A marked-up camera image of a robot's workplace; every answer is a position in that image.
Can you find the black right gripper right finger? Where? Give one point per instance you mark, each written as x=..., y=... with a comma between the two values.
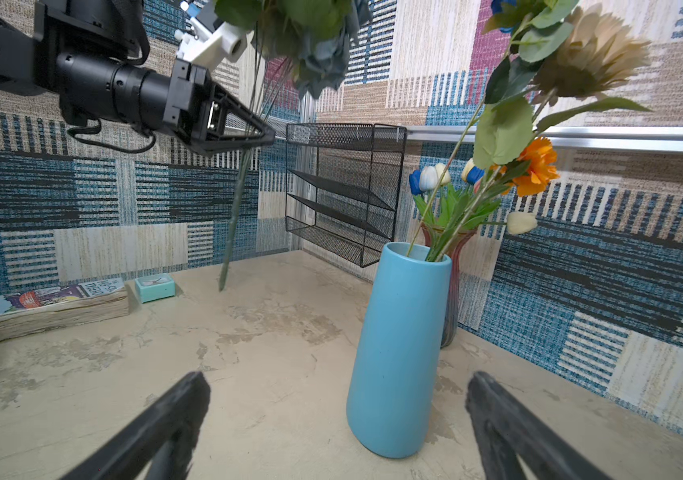
x=509, y=436

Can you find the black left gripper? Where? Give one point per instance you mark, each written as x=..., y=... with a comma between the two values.
x=206, y=118

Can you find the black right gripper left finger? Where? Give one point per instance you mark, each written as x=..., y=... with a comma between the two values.
x=159, y=442

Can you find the teal cylindrical vase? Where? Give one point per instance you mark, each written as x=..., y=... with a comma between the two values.
x=389, y=401

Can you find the blue hydrangea flower bunch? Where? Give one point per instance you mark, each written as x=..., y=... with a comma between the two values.
x=312, y=40

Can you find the red ribbed glass vase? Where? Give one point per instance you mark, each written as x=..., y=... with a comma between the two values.
x=452, y=313

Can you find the white tulip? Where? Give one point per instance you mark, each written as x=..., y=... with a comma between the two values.
x=517, y=223

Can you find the cream tulip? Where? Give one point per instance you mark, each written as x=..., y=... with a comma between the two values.
x=442, y=181

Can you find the orange marigold flower stem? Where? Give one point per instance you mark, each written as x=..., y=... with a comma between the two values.
x=528, y=175

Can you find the dark blue tulip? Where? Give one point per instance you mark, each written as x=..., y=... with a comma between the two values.
x=474, y=175

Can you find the yellow tulip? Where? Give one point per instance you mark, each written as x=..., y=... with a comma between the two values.
x=470, y=164

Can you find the dark blue rose stem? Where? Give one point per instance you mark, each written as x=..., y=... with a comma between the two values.
x=503, y=121

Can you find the orange and beige flower sprig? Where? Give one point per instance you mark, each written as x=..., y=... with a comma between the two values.
x=599, y=56

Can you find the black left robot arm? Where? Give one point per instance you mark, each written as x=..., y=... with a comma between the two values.
x=91, y=54

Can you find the small teal box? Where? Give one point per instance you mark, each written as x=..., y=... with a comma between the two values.
x=154, y=287

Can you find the colourful paperback book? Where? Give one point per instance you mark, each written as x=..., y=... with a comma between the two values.
x=37, y=311

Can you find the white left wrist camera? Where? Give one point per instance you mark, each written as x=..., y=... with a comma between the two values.
x=209, y=40

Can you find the black wire shelf rack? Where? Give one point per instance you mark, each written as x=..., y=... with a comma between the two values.
x=343, y=186

